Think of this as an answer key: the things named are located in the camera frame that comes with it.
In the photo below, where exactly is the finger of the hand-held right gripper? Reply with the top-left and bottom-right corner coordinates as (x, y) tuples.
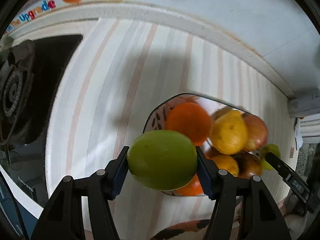
(264, 152), (297, 180)

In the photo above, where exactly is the dark red apple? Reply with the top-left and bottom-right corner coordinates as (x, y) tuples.
(234, 151), (263, 179)

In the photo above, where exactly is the black gas stove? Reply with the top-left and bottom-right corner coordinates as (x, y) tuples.
(0, 34), (83, 207)

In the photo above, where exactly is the floral oval plate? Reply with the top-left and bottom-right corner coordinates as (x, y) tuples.
(142, 93), (270, 197)

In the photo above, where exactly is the white folded cloth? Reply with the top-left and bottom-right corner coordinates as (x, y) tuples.
(294, 119), (305, 148)

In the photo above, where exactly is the colourful wall sticker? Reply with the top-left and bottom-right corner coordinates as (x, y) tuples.
(4, 0), (103, 32)

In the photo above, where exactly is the green apple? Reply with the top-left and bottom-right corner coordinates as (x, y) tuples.
(259, 144), (281, 170)
(126, 129), (198, 191)

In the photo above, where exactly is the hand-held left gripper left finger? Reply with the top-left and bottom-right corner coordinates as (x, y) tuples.
(30, 146), (130, 240)

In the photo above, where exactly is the light red apple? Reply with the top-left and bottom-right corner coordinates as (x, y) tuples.
(241, 114), (269, 152)

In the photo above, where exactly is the striped mat with pink edge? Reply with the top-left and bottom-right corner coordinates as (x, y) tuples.
(45, 17), (298, 233)

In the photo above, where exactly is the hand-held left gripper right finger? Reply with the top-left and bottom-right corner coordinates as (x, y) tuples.
(195, 146), (292, 240)

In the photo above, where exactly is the cat-shaped pot holder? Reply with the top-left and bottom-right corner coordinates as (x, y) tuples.
(150, 219), (213, 240)

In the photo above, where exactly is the yellow lemon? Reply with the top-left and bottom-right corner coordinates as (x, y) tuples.
(210, 109), (248, 155)

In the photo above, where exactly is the black burner grate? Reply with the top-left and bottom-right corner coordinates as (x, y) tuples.
(0, 39), (37, 146)

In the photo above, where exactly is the yellow-green orange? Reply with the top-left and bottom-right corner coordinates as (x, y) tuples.
(209, 154), (240, 178)

